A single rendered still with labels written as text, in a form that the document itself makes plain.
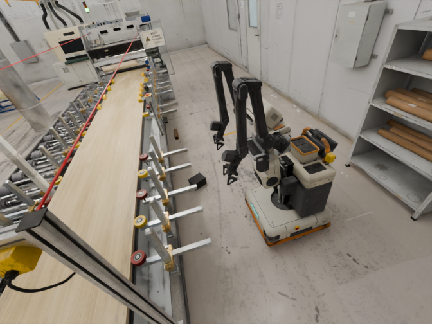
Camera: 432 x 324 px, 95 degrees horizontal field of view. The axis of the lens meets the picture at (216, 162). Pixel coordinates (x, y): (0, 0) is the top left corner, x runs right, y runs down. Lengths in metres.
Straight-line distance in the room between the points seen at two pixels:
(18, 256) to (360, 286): 2.13
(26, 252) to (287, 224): 1.79
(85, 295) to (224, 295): 1.11
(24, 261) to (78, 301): 0.87
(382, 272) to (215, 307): 1.42
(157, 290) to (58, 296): 0.51
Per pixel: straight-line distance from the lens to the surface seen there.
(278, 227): 1.96
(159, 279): 1.53
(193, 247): 1.30
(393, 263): 2.41
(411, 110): 2.45
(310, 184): 1.68
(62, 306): 1.43
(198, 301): 2.07
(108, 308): 1.28
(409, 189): 2.87
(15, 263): 0.53
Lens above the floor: 1.95
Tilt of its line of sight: 39 degrees down
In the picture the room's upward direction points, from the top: 11 degrees counter-clockwise
